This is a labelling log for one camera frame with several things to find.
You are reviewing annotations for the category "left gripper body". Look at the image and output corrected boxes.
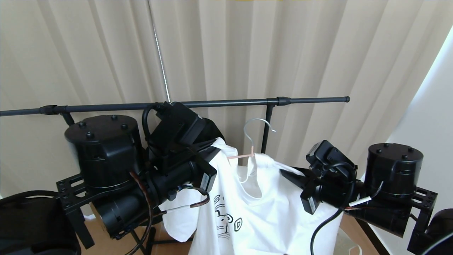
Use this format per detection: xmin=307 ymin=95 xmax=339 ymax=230
xmin=156 ymin=152 xmax=218 ymax=194

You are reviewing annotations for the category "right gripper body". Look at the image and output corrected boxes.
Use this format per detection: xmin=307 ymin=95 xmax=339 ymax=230
xmin=301 ymin=176 xmax=359 ymax=215

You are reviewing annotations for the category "black garment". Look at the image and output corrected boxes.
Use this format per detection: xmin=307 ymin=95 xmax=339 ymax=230
xmin=196 ymin=118 xmax=226 ymax=146

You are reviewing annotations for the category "white garment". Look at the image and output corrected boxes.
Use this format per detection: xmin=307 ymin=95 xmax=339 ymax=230
xmin=159 ymin=137 xmax=344 ymax=255

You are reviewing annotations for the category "pink clothes hanger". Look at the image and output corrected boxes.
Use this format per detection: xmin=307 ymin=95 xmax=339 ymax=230
xmin=227 ymin=118 xmax=277 ymax=160

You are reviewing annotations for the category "white laundry basket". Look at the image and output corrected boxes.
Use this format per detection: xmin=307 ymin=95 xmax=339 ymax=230
xmin=334 ymin=228 xmax=363 ymax=255

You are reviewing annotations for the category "black clothes rack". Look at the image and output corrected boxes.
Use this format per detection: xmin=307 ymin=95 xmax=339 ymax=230
xmin=0 ymin=96 xmax=350 ymax=255

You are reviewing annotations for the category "beige curtain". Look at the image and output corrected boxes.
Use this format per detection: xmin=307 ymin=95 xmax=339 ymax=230
xmin=0 ymin=0 xmax=453 ymax=199

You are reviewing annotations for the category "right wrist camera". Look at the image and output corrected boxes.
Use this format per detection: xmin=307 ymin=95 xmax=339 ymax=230
xmin=306 ymin=140 xmax=358 ymax=179

